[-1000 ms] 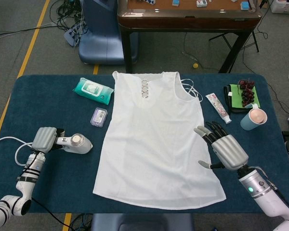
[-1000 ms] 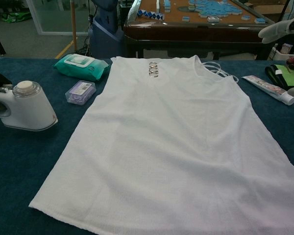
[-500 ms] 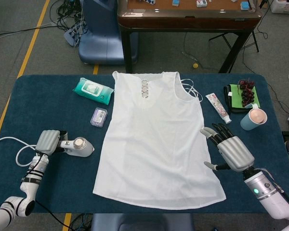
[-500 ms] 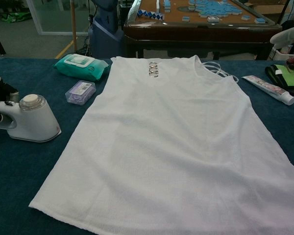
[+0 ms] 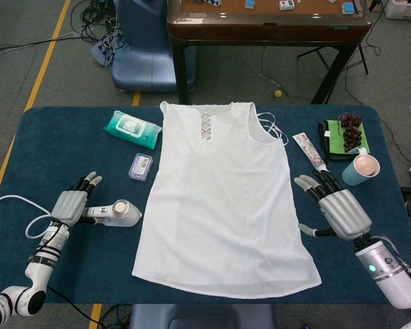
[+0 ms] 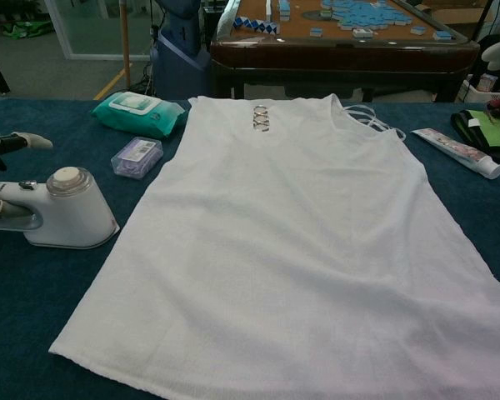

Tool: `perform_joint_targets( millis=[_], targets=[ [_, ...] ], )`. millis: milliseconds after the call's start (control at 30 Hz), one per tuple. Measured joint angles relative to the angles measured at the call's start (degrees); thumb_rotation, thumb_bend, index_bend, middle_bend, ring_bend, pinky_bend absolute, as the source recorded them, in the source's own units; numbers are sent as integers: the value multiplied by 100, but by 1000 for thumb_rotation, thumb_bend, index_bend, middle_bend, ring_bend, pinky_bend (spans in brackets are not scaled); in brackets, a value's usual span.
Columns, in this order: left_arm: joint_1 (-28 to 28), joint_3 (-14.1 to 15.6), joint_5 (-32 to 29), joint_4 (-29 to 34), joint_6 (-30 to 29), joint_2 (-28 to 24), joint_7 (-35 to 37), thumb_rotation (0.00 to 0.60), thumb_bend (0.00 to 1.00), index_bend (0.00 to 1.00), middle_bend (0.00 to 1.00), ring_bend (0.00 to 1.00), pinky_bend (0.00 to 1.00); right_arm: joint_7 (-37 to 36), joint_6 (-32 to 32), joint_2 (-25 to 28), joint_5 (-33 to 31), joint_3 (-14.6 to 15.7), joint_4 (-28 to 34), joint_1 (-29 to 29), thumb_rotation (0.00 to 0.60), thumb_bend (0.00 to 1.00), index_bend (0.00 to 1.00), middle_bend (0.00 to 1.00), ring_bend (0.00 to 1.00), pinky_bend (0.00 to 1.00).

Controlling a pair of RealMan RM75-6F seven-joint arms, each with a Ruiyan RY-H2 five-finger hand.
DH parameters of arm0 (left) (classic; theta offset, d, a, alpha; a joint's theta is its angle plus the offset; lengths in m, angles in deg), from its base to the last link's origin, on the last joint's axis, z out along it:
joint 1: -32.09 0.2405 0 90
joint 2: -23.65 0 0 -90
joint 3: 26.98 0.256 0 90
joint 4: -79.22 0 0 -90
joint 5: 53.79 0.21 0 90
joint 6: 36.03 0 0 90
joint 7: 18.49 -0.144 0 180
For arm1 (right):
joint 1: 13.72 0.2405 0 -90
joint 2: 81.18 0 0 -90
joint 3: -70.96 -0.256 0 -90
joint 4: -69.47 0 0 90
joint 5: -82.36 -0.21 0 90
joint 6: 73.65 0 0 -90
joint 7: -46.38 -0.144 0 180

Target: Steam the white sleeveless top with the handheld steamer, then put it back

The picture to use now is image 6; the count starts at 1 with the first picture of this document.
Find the black and green pouch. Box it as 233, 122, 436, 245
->
449, 108, 500, 164

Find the white storage basket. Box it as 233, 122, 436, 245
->
457, 73, 500, 103

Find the white toothpaste tube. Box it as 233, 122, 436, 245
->
410, 127, 500, 181

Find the blue mahjong tile pile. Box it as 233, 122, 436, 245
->
318, 0, 406, 31

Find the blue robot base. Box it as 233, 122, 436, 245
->
152, 0, 213, 100

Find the clear purple plastic box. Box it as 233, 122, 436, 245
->
110, 136, 164, 181

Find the dark blue table cover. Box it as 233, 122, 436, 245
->
0, 97, 500, 400

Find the white handheld steam iron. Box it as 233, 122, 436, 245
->
0, 166, 121, 250

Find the black bag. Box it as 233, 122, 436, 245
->
468, 34, 500, 91

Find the brown wooden mahjong table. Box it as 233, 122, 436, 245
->
210, 0, 483, 103

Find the green wet wipes pack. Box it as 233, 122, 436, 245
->
90, 91, 188, 141

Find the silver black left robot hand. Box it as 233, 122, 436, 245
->
0, 131, 54, 222

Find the wooden pole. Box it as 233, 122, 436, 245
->
119, 0, 133, 87

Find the blue white snake puzzle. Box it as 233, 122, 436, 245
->
232, 14, 281, 35

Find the white sleeveless top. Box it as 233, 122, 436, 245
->
47, 93, 500, 400

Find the green bag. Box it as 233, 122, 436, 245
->
0, 20, 47, 41

